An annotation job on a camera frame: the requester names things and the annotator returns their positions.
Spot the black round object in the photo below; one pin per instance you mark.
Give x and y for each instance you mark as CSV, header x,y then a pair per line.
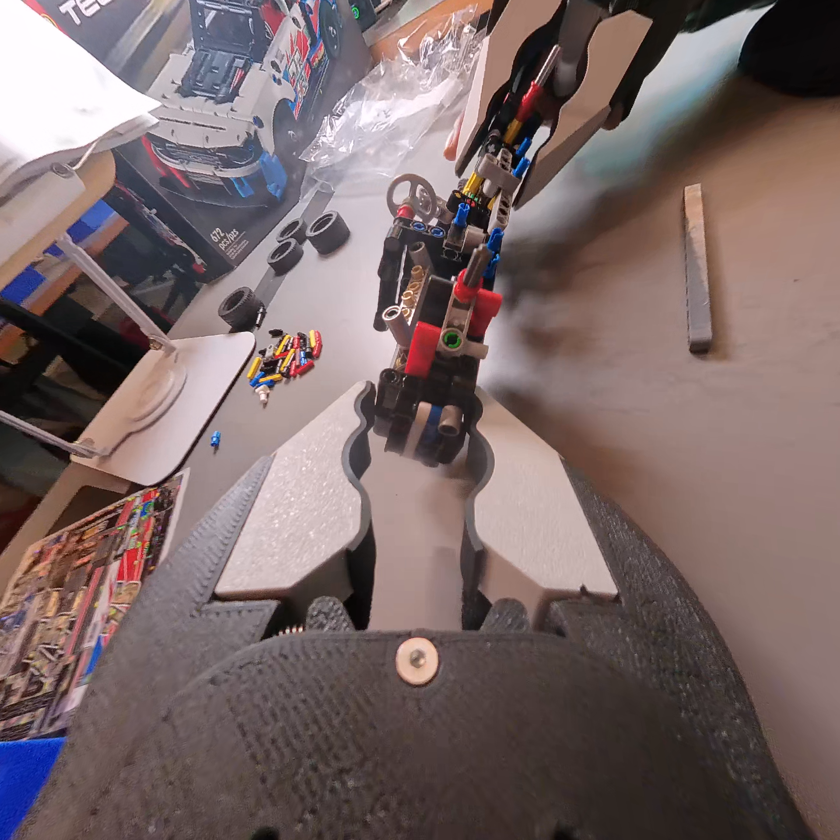
x,y
794,52

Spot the lego instruction booklet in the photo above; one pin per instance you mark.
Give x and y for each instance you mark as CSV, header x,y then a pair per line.
x,y
52,105
79,590

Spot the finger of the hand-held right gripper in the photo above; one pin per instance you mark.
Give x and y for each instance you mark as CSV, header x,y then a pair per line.
x,y
482,98
590,98

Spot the lego set box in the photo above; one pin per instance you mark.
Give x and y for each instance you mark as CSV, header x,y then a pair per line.
x,y
216,65

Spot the black Lego tyres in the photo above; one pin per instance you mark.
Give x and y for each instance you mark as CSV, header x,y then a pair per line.
x,y
270,285

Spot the pile of small lego pins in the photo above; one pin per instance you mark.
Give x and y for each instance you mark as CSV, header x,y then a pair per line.
x,y
289,358

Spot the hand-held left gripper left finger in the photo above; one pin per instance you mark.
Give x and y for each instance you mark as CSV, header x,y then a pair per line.
x,y
295,518

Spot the blue plastic bin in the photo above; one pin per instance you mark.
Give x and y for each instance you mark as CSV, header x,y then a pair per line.
x,y
26,787

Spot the long grey lego beam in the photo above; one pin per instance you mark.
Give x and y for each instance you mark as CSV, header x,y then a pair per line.
x,y
697,275

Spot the black rubber lego tire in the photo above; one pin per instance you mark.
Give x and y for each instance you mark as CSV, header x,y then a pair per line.
x,y
296,226
239,316
289,264
331,241

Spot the person's right hand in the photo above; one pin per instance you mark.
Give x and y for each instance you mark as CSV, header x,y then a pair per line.
x,y
453,141

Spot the clear plastic bag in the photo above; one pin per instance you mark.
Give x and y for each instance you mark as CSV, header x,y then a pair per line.
x,y
394,85

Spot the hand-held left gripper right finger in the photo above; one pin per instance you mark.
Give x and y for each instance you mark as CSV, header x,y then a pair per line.
x,y
544,525

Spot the lego car chassis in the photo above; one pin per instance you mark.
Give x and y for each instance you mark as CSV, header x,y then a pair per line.
x,y
433,354

